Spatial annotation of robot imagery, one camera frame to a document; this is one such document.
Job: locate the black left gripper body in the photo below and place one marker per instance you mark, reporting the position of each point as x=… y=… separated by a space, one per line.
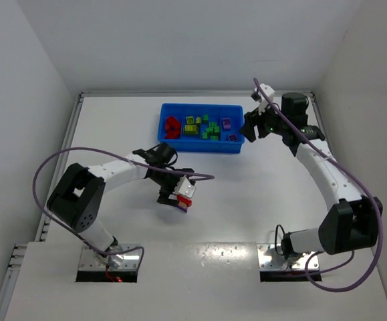
x=168 y=193

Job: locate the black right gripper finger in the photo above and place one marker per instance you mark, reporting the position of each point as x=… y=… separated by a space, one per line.
x=251 y=118
x=248 y=131

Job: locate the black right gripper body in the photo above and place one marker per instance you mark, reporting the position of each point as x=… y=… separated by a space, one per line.
x=256 y=124

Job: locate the red curved lego brick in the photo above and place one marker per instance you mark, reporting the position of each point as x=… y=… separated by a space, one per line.
x=172 y=128

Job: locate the lime lego brick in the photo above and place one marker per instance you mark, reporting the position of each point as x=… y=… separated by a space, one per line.
x=192 y=126

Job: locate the red half-round lego brick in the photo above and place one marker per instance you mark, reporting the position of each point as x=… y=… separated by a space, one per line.
x=183 y=201

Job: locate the purple butterfly lego brick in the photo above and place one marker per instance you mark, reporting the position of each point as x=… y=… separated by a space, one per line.
x=182 y=208

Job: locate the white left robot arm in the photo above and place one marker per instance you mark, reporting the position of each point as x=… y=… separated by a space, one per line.
x=78 y=195

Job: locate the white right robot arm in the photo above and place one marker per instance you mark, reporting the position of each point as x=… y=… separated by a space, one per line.
x=351 y=222

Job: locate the green lego pile in tray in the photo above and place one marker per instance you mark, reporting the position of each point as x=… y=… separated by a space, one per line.
x=210 y=130

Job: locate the blue divided plastic tray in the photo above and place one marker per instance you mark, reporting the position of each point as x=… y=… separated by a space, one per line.
x=195 y=143

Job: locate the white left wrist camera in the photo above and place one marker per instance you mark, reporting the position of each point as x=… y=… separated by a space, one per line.
x=185 y=188

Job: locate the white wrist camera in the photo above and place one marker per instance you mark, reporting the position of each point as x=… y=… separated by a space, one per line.
x=185 y=188
x=263 y=94

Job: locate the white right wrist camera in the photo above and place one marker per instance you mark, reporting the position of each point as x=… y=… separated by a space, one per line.
x=263 y=94

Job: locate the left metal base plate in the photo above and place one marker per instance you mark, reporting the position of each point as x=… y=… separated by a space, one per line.
x=90 y=261

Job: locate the metal base plate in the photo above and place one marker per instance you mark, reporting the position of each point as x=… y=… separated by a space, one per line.
x=90 y=261
x=270 y=259

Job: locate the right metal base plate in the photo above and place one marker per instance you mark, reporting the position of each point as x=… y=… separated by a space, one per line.
x=270 y=259

